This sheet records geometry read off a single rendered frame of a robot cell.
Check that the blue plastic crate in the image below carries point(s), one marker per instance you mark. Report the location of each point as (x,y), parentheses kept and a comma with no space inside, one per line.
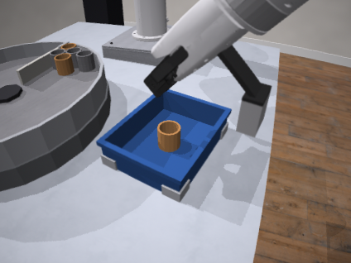
(131,146)

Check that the bronze bushing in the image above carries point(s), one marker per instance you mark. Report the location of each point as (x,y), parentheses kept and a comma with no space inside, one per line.
(168,133)
(68,46)
(64,64)

